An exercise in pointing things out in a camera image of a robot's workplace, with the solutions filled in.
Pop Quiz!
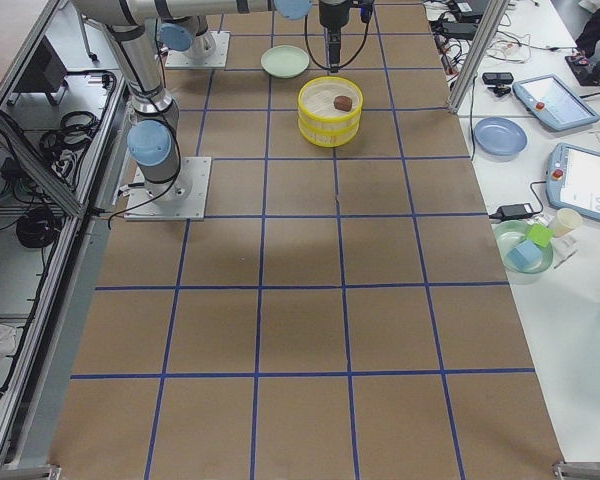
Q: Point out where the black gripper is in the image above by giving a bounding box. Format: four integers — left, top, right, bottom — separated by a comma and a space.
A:
318, 0, 352, 73

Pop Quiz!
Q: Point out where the brown bun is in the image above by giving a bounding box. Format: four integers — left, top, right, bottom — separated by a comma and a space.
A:
333, 95, 353, 112

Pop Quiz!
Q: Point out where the yellow top steamer layer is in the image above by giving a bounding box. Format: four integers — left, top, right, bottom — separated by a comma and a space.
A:
297, 76, 364, 131

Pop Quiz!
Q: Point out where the yellow steamer layer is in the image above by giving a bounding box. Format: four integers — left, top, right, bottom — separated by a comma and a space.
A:
298, 119, 359, 148
297, 76, 364, 131

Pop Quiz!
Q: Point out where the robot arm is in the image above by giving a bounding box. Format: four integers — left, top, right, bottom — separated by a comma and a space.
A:
158, 16, 216, 60
73, 1, 313, 129

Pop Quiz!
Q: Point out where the yellow bottom steamer layer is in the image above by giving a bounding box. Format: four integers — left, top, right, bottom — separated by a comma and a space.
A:
298, 119, 359, 148

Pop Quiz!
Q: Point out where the light green plate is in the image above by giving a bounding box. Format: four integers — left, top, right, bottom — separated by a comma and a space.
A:
260, 45, 310, 79

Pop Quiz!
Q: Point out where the black webcam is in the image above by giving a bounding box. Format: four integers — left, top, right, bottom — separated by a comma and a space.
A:
482, 72, 514, 98

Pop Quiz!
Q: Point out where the blue plate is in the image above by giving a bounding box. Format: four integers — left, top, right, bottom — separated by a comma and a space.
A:
473, 117, 527, 157

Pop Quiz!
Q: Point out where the left teach pendant tablet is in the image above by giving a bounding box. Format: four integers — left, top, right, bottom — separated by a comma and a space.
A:
512, 74, 600, 131

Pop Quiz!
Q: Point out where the teach pendant tablet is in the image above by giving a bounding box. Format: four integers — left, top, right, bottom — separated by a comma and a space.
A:
546, 143, 600, 222
512, 74, 600, 131

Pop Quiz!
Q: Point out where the black power adapter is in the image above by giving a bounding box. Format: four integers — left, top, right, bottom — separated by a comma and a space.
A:
489, 203, 535, 222

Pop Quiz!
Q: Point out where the green bowl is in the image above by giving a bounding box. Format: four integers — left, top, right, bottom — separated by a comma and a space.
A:
493, 220, 553, 274

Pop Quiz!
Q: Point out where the right teach pendant tablet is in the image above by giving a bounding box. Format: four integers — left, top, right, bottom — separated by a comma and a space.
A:
546, 143, 600, 222

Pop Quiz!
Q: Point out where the green foam block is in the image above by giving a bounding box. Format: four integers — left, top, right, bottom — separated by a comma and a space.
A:
526, 223, 553, 248

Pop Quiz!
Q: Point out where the blue foam block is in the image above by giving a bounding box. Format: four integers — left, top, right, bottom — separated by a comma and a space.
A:
506, 240, 543, 272

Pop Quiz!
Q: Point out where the paper cup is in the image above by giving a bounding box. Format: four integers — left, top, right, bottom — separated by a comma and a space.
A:
549, 208, 583, 237

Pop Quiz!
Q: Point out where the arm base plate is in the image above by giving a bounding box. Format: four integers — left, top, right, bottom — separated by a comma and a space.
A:
124, 157, 212, 221
165, 31, 231, 70

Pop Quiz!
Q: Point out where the aluminium frame post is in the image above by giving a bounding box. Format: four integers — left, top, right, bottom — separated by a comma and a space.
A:
448, 0, 509, 114

